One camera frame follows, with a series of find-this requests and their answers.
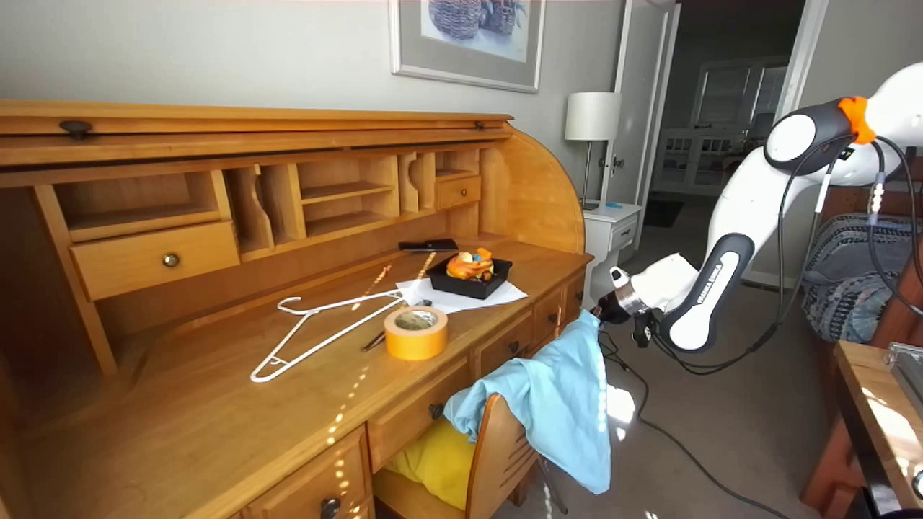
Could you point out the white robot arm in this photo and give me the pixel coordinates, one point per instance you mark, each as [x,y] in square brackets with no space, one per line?
[752,191]

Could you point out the yellow cloth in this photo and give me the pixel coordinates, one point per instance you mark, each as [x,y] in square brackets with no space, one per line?
[437,462]

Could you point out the thin wooden stick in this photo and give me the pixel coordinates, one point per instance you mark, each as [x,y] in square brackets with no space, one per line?
[373,287]
[426,267]

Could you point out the white paper sheet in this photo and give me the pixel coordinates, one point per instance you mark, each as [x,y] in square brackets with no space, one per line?
[462,307]

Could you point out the small wooden hutch drawer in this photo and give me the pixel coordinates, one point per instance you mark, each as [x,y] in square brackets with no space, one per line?
[126,263]
[459,191]

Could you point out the wide wooden kneehole drawer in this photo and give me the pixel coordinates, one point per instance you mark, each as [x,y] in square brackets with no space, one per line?
[413,413]

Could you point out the wooden roll-top desk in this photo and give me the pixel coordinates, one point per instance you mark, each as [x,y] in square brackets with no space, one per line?
[192,413]

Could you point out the white table lamp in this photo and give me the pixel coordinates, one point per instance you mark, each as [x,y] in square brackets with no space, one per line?
[590,116]

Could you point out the wooden chair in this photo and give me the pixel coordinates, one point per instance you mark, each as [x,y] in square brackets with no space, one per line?
[499,452]

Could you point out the reddish wooden bed frame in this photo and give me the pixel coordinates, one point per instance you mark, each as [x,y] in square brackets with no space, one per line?
[911,319]

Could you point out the white cabinet with glass doors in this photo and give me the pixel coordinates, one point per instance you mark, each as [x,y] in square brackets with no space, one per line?
[687,153]

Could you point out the light blue cloth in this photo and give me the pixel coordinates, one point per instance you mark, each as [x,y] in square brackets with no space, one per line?
[559,405]

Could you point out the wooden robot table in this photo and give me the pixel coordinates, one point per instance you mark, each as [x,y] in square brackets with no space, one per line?
[869,405]

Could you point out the white door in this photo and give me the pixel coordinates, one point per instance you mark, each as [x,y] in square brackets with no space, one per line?
[642,97]

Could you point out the blue grey bedding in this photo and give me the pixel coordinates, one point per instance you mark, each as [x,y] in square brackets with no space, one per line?
[851,299]

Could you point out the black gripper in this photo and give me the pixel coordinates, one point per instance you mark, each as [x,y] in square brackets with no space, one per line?
[615,307]

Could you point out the wooden two-knob pedestal drawer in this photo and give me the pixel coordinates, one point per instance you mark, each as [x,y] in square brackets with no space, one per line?
[524,336]

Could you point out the black remote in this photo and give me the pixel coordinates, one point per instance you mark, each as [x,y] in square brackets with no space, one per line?
[429,245]

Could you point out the orange tape roll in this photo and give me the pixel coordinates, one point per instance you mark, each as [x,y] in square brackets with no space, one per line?
[413,345]

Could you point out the wooden single-knob pedestal drawer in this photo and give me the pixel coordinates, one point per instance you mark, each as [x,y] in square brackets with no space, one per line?
[289,492]

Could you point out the aluminium base frame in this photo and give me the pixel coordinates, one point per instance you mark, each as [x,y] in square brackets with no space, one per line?
[911,369]

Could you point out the black tray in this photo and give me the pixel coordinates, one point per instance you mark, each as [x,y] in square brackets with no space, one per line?
[471,289]

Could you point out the framed wall picture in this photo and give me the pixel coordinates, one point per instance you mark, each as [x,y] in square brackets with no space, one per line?
[471,38]

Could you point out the orange toy car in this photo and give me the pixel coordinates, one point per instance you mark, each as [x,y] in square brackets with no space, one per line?
[471,263]

